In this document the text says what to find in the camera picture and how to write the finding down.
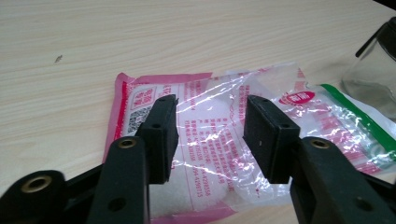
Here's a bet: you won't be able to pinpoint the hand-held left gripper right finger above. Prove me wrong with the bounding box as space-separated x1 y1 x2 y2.
242 94 396 224

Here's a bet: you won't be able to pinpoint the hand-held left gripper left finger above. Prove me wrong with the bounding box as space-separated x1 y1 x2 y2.
87 94 180 224

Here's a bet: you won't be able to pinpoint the pink plastic bag white granules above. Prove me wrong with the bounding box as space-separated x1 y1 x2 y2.
102 62 396 224

